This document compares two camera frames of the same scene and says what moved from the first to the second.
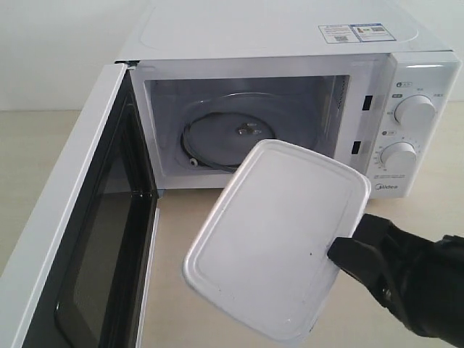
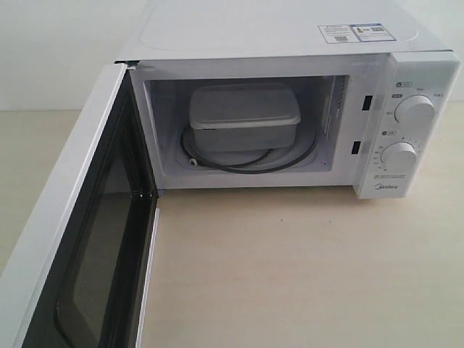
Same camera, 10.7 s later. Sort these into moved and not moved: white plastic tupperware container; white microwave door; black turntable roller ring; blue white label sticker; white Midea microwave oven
Moved: white plastic tupperware container; black turntable roller ring
Not moved: white Midea microwave oven; white microwave door; blue white label sticker
